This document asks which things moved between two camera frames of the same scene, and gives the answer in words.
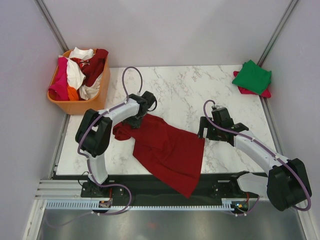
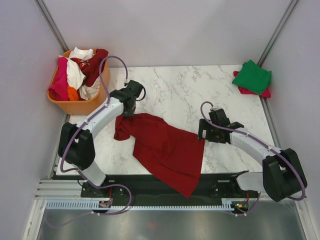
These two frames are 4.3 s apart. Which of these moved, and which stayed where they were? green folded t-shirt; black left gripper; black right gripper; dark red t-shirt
Moved: black left gripper
Stayed: green folded t-shirt; dark red t-shirt; black right gripper
